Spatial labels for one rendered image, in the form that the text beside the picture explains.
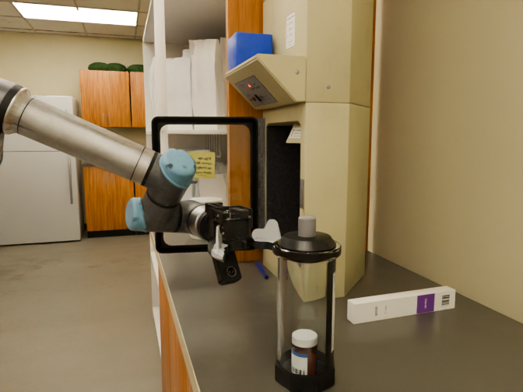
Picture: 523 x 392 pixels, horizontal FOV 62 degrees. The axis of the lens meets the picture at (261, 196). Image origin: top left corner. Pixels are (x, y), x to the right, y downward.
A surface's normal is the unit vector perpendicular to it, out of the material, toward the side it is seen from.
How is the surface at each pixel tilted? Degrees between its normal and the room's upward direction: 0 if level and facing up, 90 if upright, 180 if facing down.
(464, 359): 0
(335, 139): 90
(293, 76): 90
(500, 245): 90
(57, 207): 90
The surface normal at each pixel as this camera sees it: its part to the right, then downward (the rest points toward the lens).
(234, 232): 0.53, 0.13
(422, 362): 0.00, -0.99
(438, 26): -0.95, 0.04
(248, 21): 0.30, 0.13
